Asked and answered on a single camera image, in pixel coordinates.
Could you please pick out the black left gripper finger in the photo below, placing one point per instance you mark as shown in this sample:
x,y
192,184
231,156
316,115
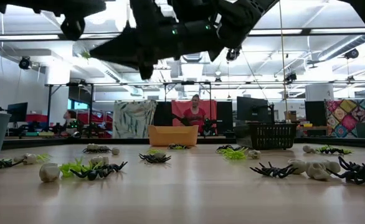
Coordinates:
x,y
90,4
87,12

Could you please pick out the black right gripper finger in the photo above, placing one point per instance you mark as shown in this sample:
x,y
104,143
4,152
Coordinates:
x,y
120,42
120,58

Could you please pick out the cream plastic skull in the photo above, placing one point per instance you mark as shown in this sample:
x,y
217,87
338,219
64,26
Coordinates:
x,y
30,159
317,171
92,146
299,166
159,154
100,160
115,151
308,149
332,166
49,172
254,154

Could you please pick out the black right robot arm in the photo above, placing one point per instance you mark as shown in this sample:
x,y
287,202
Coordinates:
x,y
232,18

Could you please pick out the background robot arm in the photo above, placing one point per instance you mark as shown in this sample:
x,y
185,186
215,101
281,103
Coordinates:
x,y
208,126
75,127

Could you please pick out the black ceiling spotlight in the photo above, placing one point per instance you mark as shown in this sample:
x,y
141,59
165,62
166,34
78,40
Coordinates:
x,y
291,76
25,62
352,53

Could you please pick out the red hanging cloth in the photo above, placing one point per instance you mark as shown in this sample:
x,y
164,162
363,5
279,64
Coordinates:
x,y
177,107

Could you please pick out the person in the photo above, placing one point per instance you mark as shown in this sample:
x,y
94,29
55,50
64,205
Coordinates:
x,y
70,119
195,115

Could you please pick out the yellow plastic bin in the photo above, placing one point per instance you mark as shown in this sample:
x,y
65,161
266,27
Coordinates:
x,y
173,135

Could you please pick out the red low partition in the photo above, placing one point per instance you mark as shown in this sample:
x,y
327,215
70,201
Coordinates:
x,y
37,118

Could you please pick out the black spider pile centre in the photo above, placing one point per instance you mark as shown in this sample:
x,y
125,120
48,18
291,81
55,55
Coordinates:
x,y
173,146

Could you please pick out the black computer monitor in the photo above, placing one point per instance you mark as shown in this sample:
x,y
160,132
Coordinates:
x,y
17,111
252,109
314,112

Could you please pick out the thin vertical pole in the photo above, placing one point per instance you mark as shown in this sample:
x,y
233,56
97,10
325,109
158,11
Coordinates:
x,y
282,62

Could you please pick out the black mesh basket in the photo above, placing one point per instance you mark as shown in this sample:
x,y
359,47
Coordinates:
x,y
269,137

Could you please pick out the black overhead crossbar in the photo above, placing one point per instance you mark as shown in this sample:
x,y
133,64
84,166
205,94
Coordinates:
x,y
307,31

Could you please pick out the brown cardboard box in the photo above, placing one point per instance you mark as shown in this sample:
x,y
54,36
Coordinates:
x,y
291,115

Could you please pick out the colourful patchwork quilt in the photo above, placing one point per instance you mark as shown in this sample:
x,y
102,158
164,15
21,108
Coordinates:
x,y
353,118

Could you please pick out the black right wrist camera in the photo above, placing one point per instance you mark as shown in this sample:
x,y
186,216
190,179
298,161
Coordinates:
x,y
151,11

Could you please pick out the black background rig frame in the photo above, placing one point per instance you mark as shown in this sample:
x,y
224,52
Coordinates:
x,y
49,105

